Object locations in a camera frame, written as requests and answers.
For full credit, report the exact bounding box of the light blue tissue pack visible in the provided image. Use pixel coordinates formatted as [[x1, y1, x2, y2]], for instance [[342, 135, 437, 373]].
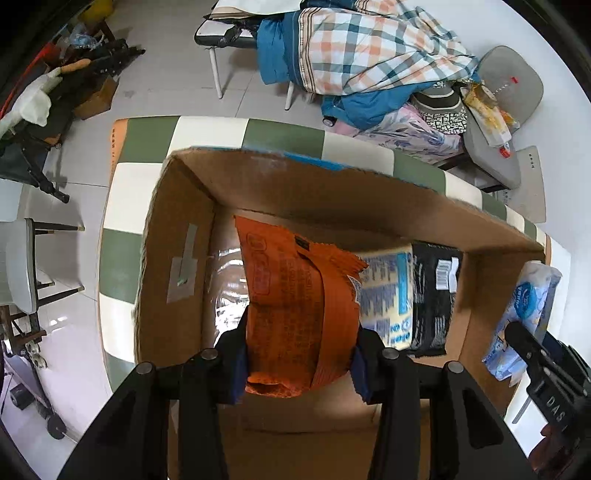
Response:
[[482, 261, 562, 382]]

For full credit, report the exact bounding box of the white blue milk carton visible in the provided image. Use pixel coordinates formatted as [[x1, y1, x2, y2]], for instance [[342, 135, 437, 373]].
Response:
[[356, 244, 414, 351]]

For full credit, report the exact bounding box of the orange snack packet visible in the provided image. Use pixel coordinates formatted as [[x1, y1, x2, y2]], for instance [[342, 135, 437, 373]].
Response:
[[235, 217, 367, 398]]

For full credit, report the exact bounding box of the black snack packet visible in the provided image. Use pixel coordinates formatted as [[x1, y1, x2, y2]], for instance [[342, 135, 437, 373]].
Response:
[[409, 242, 463, 357]]

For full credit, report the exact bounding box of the grey chair at left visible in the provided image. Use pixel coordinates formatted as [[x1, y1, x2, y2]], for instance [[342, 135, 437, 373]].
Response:
[[1, 218, 85, 320]]

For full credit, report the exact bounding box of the green white checkered tablecloth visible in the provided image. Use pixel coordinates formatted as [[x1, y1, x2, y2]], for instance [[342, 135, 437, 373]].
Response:
[[98, 116, 551, 387]]

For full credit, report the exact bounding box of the white snack bag on chair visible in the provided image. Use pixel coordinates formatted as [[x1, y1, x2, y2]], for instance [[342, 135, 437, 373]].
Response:
[[460, 82, 520, 148]]

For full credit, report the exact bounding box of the pink floral storage box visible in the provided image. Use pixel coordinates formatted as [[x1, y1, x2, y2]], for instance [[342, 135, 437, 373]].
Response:
[[329, 104, 465, 166]]

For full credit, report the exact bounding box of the black white patterned bag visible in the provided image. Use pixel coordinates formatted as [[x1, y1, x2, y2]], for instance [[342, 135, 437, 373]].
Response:
[[411, 81, 468, 135]]

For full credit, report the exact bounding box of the grey padded chair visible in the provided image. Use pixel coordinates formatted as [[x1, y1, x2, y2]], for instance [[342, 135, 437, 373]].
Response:
[[460, 45, 544, 193]]

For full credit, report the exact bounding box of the small brown cardboard box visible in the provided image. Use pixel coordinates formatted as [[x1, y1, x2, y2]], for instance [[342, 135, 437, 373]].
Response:
[[73, 76, 118, 120]]

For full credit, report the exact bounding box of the plaid blanket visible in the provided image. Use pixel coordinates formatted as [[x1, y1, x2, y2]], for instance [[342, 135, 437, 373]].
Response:
[[256, 1, 479, 130]]

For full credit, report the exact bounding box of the white bench chair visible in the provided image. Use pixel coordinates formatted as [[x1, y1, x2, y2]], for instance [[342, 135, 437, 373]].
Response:
[[194, 1, 301, 110]]

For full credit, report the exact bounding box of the white goose plush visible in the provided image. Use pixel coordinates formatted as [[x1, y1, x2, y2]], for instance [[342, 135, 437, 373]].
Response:
[[0, 59, 91, 137]]

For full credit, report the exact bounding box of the black stroller frame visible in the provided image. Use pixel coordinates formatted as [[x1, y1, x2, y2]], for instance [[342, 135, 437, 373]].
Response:
[[1, 39, 145, 204]]

